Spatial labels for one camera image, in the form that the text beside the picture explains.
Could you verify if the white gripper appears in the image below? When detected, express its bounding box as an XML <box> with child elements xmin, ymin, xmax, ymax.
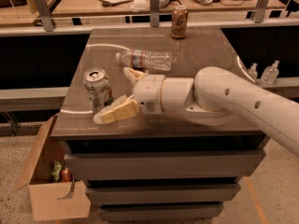
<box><xmin>93</xmin><ymin>67</ymin><xmax>165</xmax><ymax>124</ymax></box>

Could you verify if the clear plastic water bottle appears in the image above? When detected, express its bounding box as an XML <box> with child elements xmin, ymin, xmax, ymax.
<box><xmin>116</xmin><ymin>49</ymin><xmax>172</xmax><ymax>71</ymax></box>

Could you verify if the open cardboard box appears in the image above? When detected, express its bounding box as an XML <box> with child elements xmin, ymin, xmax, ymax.
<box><xmin>14</xmin><ymin>116</ymin><xmax>91</xmax><ymax>221</ymax></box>

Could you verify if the sanitizer bottle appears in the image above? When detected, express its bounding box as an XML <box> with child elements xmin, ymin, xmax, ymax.
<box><xmin>261</xmin><ymin>60</ymin><xmax>279</xmax><ymax>84</ymax></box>
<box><xmin>248</xmin><ymin>63</ymin><xmax>258</xmax><ymax>80</ymax></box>

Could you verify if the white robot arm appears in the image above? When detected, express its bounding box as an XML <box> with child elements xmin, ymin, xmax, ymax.
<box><xmin>93</xmin><ymin>66</ymin><xmax>299</xmax><ymax>156</ymax></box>

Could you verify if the silver green 7up can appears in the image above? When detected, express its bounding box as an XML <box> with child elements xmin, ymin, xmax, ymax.
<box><xmin>83</xmin><ymin>67</ymin><xmax>113</xmax><ymax>114</ymax></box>

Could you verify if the right sanitizer bottle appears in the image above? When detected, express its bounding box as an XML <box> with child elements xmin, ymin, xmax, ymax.
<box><xmin>261</xmin><ymin>60</ymin><xmax>279</xmax><ymax>84</ymax></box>

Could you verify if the left sanitizer bottle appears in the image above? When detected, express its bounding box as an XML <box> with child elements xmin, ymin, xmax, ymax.
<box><xmin>248</xmin><ymin>63</ymin><xmax>258</xmax><ymax>80</ymax></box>

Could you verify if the white face mask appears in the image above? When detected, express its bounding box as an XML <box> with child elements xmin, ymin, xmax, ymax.
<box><xmin>128</xmin><ymin>0</ymin><xmax>149</xmax><ymax>12</ymax></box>

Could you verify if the metal bracket post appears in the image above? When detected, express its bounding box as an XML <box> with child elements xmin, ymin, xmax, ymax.
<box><xmin>149</xmin><ymin>0</ymin><xmax>159</xmax><ymax>27</ymax></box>
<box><xmin>34</xmin><ymin>0</ymin><xmax>54</xmax><ymax>32</ymax></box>
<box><xmin>253</xmin><ymin>0</ymin><xmax>269</xmax><ymax>23</ymax></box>

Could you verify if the green snack bag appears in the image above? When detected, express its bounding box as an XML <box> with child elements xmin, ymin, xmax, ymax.
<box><xmin>51</xmin><ymin>160</ymin><xmax>63</xmax><ymax>182</ymax></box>

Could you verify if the left metal bracket post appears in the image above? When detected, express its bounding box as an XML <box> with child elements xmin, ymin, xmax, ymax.
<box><xmin>34</xmin><ymin>0</ymin><xmax>54</xmax><ymax>32</ymax></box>

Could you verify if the right metal bracket post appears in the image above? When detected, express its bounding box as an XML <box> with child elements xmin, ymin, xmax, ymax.
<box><xmin>253</xmin><ymin>0</ymin><xmax>269</xmax><ymax>23</ymax></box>

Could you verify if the middle metal bracket post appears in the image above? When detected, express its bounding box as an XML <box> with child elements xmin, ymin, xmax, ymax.
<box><xmin>149</xmin><ymin>0</ymin><xmax>159</xmax><ymax>27</ymax></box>

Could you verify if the red can in box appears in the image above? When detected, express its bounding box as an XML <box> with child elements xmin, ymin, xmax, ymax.
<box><xmin>61</xmin><ymin>168</ymin><xmax>73</xmax><ymax>182</ymax></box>

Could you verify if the grey drawer cabinet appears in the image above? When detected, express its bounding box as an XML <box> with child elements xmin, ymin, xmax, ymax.
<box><xmin>51</xmin><ymin>27</ymin><xmax>268</xmax><ymax>221</ymax></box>

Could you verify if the orange soda can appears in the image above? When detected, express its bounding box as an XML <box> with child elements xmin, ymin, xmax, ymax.
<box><xmin>171</xmin><ymin>5</ymin><xmax>188</xmax><ymax>39</ymax></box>

